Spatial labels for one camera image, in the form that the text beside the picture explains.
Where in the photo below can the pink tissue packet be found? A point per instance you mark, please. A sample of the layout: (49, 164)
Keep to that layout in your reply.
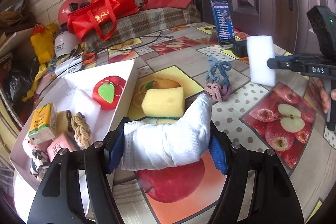
(61, 146)

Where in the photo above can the brown cardboard box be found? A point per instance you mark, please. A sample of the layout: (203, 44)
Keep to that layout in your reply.
(15, 37)

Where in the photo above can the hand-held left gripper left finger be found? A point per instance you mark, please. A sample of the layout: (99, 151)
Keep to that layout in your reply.
(115, 148)

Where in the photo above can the black plastic bag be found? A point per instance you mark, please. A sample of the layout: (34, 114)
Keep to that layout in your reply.
(18, 82)

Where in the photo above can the black smartphone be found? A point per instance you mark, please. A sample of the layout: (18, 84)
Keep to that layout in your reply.
(223, 22)

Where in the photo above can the red helmet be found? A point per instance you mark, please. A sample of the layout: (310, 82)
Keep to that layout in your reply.
(65, 11)

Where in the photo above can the yellow drink carton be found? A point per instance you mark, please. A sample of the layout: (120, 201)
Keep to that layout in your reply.
(42, 121)

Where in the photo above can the yellow sponge with green scourer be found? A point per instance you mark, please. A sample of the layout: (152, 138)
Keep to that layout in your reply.
(162, 102)

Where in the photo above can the pale yellow foam piece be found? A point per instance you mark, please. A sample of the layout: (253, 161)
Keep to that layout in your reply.
(62, 120)

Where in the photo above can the fruit print tablecloth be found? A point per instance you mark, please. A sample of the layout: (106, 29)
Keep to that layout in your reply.
(183, 61)

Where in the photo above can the white cardboard box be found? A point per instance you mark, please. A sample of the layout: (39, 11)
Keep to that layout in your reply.
(123, 92)

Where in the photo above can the yellow plastic bag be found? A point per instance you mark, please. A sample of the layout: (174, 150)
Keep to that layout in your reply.
(43, 43)

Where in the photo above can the red tote bag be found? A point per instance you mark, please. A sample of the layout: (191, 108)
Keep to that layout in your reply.
(105, 11)

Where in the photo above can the white plastic jug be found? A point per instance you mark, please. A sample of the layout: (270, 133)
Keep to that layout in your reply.
(64, 44)

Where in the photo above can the person's right hand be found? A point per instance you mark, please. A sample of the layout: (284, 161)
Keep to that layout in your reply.
(325, 99)

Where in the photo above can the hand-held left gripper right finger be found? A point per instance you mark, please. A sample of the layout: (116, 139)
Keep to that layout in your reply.
(219, 153)

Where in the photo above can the plaid sofa cover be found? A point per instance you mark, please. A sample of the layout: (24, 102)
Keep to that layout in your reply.
(157, 18)

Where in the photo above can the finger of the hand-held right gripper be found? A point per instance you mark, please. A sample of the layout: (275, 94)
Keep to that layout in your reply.
(284, 64)

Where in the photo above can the white foam block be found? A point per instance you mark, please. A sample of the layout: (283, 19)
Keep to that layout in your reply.
(258, 56)

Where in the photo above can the black charger block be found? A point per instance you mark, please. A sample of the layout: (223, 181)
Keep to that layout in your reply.
(239, 48)

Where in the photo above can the black and white cloth toy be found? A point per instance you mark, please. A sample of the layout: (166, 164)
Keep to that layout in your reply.
(36, 163)

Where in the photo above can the red apple plush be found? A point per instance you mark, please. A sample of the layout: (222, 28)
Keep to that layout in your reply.
(105, 106)

